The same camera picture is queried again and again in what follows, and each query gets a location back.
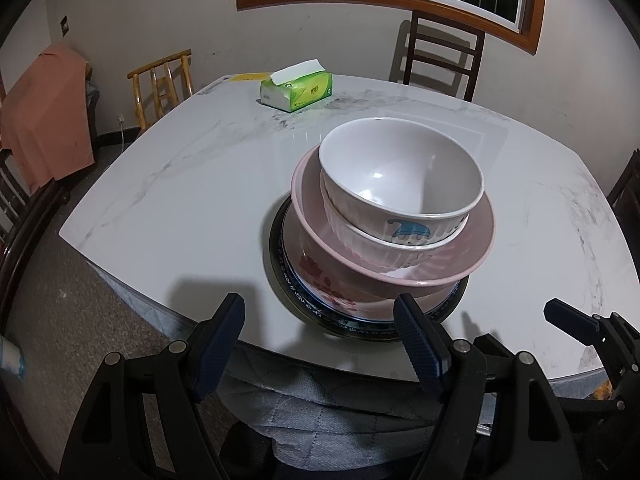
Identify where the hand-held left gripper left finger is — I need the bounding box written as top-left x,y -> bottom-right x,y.
59,292 -> 247,480

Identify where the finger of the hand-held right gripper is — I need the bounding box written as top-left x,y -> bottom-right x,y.
544,298 -> 608,346

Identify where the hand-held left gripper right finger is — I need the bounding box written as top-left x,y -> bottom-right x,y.
392,295 -> 583,480

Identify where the large blue floral plate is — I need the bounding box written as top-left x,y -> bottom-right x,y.
265,194 -> 469,343

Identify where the white bowl with pink band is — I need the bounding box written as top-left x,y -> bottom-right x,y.
321,185 -> 472,273

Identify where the large pink bowl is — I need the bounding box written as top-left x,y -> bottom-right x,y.
291,145 -> 496,301

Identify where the white plate with red flowers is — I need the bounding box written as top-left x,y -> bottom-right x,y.
280,205 -> 461,323

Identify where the white bowl with blue band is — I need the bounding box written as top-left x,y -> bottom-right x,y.
318,117 -> 485,247

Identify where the varnished light wooden chair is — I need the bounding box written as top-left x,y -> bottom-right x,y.
592,377 -> 621,403

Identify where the grey quilted cushion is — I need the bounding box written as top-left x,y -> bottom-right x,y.
217,345 -> 501,480

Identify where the white blue cylinder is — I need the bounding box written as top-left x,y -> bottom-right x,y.
0,337 -> 25,377

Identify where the green tissue pack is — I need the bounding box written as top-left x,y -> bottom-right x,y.
259,58 -> 333,113

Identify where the bamboo chair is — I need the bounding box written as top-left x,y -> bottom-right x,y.
126,49 -> 196,133

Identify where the pink cloth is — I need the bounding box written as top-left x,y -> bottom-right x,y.
0,42 -> 97,196

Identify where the dark wooden slatted chair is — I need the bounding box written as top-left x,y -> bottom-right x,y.
389,10 -> 487,102

